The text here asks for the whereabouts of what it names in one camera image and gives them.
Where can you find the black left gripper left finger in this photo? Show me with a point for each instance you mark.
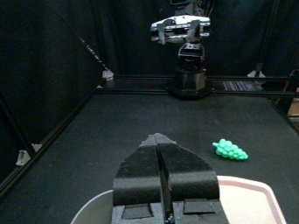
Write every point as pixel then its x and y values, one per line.
pixel 136 180

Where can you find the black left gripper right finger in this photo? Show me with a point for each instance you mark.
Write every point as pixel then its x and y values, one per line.
pixel 191 180

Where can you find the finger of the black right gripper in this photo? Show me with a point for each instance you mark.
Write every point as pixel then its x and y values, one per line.
pixel 161 33
pixel 193 32

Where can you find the black backdrop cloth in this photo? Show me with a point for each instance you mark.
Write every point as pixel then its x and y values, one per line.
pixel 136 35
pixel 38 73

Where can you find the green toy grape bunch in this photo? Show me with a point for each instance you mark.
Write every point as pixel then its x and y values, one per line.
pixel 231 151

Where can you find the grey speckled cup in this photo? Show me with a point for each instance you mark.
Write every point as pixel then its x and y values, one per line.
pixel 93 210

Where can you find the pink plastic tray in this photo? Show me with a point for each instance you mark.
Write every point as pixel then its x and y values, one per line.
pixel 248 204

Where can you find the striped vent grille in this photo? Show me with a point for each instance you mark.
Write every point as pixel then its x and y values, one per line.
pixel 239 86

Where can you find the brown wooden box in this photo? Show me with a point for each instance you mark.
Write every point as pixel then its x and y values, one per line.
pixel 293 108

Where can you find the black outer frame rail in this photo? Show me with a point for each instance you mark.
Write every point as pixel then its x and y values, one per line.
pixel 146 77

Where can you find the black corner frame post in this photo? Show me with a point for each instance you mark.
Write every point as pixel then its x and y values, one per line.
pixel 267 38

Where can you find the grey corner bracket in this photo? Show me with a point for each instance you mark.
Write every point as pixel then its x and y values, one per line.
pixel 106 75
pixel 256 74

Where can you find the black table end rail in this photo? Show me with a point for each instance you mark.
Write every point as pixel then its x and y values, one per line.
pixel 240 93

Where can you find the long black table rail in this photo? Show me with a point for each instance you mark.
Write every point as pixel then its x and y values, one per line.
pixel 50 140

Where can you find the small triangular post bracket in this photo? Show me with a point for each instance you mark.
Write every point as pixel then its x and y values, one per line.
pixel 22 157
pixel 36 148

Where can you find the thin vertical frame post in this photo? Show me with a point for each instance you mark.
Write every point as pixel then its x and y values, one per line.
pixel 16 125

